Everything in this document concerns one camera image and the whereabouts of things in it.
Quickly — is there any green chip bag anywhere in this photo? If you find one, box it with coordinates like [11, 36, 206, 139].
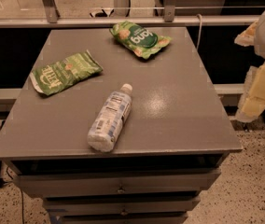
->
[29, 50, 103, 96]

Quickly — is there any white cable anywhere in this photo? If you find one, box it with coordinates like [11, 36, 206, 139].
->
[195, 13, 203, 51]

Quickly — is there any green snack bag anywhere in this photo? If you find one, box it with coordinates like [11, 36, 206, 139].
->
[110, 21, 172, 59]

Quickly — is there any grey metal rail frame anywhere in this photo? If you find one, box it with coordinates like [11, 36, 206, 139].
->
[0, 0, 265, 28]

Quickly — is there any blue plastic bottle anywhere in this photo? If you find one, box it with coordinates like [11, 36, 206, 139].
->
[87, 84, 133, 152]

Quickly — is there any black floor cable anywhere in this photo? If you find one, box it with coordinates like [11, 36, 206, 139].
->
[0, 168, 26, 224]

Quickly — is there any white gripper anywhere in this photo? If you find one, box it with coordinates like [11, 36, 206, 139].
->
[234, 11, 265, 123]

